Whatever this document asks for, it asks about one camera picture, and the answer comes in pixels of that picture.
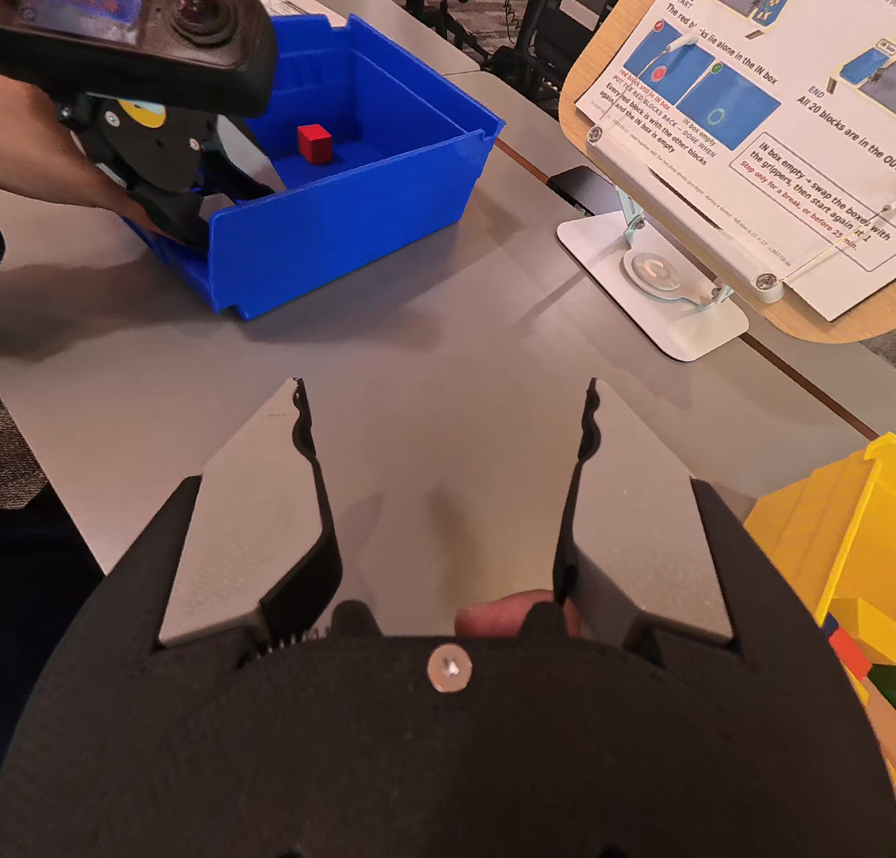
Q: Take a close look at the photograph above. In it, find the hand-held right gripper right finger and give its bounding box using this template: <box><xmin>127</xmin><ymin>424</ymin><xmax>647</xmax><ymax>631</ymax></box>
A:
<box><xmin>552</xmin><ymin>377</ymin><xmax>735</xmax><ymax>652</ymax></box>

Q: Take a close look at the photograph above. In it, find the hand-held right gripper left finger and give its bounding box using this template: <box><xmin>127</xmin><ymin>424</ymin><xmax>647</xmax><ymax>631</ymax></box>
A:
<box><xmin>157</xmin><ymin>377</ymin><xmax>345</xmax><ymax>647</ymax></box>

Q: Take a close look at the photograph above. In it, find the red wooden cube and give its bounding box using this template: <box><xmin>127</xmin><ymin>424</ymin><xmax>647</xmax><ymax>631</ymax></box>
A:
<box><xmin>297</xmin><ymin>123</ymin><xmax>333</xmax><ymax>166</ymax></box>

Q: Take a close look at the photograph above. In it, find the blue plastic bin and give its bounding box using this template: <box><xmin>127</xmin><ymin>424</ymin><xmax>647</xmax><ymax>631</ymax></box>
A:
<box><xmin>122</xmin><ymin>13</ymin><xmax>507</xmax><ymax>322</ymax></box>

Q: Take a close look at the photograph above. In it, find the yellow plastic bin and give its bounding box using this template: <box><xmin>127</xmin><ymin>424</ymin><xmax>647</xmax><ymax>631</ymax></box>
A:
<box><xmin>742</xmin><ymin>432</ymin><xmax>896</xmax><ymax>778</ymax></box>

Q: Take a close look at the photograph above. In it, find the person's left hand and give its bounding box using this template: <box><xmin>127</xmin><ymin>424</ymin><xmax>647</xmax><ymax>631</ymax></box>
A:
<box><xmin>0</xmin><ymin>76</ymin><xmax>170</xmax><ymax>239</ymax></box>

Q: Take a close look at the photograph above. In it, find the person's right hand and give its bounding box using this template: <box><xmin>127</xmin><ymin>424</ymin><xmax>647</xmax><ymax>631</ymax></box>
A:
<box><xmin>454</xmin><ymin>589</ymin><xmax>583</xmax><ymax>639</ymax></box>

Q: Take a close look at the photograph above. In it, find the laminated label sheet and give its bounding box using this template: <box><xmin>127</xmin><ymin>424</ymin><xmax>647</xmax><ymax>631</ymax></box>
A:
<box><xmin>251</xmin><ymin>0</ymin><xmax>351</xmax><ymax>30</ymax></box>

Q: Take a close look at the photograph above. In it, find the white stand base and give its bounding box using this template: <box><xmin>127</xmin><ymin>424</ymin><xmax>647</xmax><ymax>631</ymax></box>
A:
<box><xmin>556</xmin><ymin>210</ymin><xmax>750</xmax><ymax>364</ymax></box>

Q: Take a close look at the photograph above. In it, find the pile of coloured wooden blocks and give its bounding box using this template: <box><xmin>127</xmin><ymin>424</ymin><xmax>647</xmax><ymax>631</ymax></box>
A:
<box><xmin>820</xmin><ymin>595</ymin><xmax>896</xmax><ymax>768</ymax></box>

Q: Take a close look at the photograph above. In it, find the black panel tripod stand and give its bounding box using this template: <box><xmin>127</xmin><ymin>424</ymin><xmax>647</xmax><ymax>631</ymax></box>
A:
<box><xmin>405</xmin><ymin>0</ymin><xmax>506</xmax><ymax>61</ymax></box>

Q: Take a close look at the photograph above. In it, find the instruction sheet on stand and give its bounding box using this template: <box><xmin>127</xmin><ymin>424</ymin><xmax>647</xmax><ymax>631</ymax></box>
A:
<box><xmin>558</xmin><ymin>0</ymin><xmax>896</xmax><ymax>345</ymax></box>

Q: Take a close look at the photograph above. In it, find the printed instruction sheet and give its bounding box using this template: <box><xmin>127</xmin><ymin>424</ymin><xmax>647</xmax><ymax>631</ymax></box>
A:
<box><xmin>574</xmin><ymin>0</ymin><xmax>896</xmax><ymax>322</ymax></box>

